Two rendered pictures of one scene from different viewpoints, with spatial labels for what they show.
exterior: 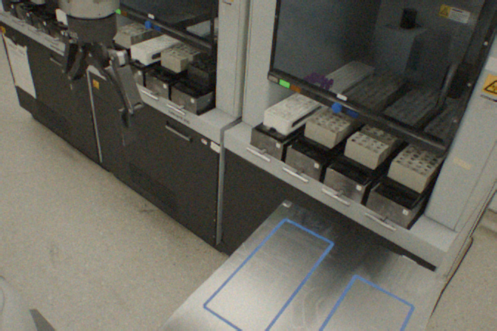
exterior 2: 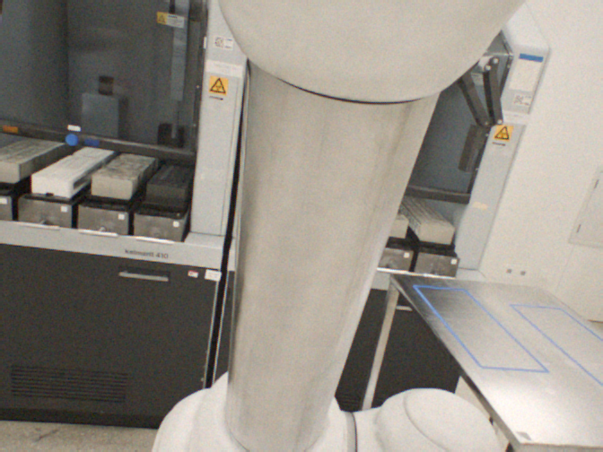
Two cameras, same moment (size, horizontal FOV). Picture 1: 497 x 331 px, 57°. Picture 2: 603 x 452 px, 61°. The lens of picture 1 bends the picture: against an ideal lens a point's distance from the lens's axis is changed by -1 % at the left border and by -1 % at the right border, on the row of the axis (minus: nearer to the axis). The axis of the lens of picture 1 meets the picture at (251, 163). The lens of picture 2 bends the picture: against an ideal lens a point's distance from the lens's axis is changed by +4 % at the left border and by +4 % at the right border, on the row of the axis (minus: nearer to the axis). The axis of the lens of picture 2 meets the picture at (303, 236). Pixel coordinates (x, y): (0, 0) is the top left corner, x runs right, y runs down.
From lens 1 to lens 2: 1.02 m
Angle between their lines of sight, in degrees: 42
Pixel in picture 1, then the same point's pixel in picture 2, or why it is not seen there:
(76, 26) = not seen: hidden behind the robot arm
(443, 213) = (467, 257)
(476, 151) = (491, 191)
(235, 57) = (227, 160)
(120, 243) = not seen: outside the picture
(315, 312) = (535, 335)
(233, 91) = (222, 204)
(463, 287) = not seen: hidden behind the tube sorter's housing
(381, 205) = (431, 264)
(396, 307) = (556, 313)
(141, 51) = (58, 178)
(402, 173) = (432, 231)
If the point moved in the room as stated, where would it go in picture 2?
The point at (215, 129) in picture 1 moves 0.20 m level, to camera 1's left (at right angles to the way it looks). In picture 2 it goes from (214, 251) to (151, 260)
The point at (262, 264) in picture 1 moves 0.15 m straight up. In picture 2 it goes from (457, 320) to (476, 259)
